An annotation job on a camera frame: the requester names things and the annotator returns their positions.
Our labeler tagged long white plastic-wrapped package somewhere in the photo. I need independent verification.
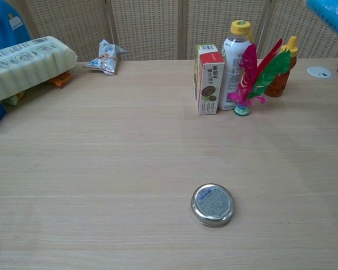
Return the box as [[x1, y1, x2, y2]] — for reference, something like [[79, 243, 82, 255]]
[[0, 35, 78, 106]]

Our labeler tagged colourful feather shuttlecock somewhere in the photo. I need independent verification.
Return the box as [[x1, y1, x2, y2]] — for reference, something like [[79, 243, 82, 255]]
[[227, 38, 292, 117]]

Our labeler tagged white bottle yellow cap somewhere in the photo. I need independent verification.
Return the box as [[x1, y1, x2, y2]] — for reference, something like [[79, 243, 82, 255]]
[[217, 19, 255, 111]]

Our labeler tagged amber honey bottle yellow cap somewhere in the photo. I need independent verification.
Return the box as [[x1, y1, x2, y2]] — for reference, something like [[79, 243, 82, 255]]
[[264, 35, 300, 98]]

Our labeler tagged blue detergent pump bottle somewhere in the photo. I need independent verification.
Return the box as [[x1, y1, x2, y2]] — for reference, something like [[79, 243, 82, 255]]
[[0, 0, 33, 53]]

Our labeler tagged small orange packet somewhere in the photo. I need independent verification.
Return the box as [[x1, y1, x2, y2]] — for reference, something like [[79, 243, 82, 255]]
[[48, 71, 73, 87]]

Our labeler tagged white snack bag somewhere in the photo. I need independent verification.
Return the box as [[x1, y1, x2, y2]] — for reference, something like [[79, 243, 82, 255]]
[[82, 39, 128, 77]]

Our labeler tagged green wrapped snack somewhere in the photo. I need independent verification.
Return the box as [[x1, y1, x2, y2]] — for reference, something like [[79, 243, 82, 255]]
[[2, 91, 26, 107]]

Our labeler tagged blue tube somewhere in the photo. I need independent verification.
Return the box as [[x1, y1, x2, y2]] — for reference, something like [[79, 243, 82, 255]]
[[305, 0, 338, 43]]

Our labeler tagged round silver tin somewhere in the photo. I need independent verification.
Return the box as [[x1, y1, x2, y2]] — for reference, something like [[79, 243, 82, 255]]
[[190, 183, 235, 227]]

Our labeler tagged woven wooden folding screen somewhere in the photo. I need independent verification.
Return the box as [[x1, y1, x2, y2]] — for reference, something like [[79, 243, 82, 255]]
[[5, 0, 338, 62]]

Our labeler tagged red and white carton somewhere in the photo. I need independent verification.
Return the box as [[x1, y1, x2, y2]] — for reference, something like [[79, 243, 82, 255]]
[[193, 43, 226, 116]]

